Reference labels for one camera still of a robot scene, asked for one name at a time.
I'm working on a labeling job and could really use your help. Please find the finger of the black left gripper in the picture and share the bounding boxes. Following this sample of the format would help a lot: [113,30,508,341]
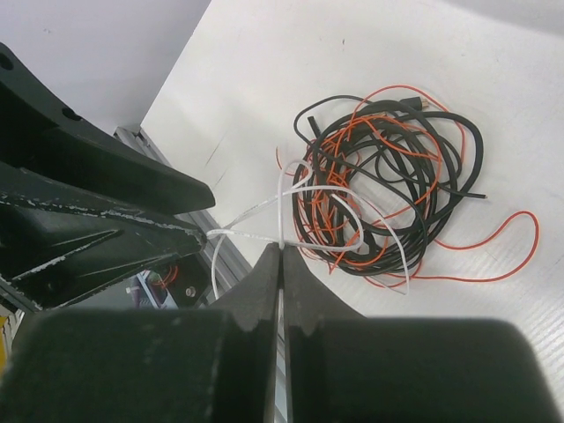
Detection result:
[1,45,216,215]
[0,162,208,309]

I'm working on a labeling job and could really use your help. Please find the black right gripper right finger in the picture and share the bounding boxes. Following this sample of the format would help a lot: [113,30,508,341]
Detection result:
[281,248,560,422]

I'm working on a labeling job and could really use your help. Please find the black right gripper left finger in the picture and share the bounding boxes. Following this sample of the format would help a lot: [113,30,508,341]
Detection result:
[1,244,280,422]

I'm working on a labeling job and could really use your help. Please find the orange wire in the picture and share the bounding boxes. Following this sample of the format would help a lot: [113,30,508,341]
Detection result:
[275,84,541,283]

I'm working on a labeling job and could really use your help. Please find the black cable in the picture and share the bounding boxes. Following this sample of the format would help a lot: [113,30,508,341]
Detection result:
[291,94,489,278]

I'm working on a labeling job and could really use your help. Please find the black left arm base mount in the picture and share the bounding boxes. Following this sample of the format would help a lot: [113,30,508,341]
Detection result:
[167,255,212,308]

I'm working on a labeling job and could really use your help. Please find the aluminium rail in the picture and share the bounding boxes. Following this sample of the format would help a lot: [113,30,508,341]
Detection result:
[112,125,265,312]

